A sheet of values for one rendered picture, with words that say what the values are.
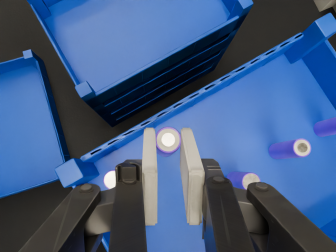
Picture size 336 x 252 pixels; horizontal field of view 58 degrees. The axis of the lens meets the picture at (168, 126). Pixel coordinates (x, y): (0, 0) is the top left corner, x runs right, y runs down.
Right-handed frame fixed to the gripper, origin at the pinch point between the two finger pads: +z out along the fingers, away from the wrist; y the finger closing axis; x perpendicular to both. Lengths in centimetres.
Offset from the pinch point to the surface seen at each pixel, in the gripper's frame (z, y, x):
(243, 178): 8.7, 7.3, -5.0
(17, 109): 57, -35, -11
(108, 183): 8.5, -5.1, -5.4
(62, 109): 58, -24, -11
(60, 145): 49, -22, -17
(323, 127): 14.9, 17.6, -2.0
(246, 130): 16.8, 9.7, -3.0
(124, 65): 36.9, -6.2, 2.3
